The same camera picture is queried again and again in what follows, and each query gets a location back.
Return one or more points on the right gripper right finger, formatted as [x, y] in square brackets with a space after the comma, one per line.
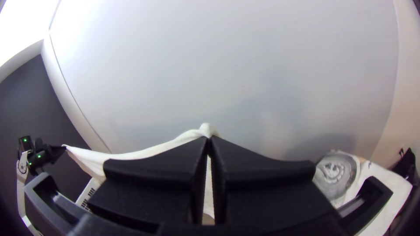
[262, 190]

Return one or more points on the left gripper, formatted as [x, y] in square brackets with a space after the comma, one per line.
[52, 151]

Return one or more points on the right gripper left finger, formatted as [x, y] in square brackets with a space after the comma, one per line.
[147, 183]

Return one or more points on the white t-shirt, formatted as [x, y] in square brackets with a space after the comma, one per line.
[92, 160]

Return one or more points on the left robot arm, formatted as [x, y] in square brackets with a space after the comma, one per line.
[26, 144]

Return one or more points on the white laundry basket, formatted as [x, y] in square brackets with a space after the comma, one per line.
[88, 193]

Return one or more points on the pile of folded clothes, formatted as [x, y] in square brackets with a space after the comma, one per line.
[334, 177]

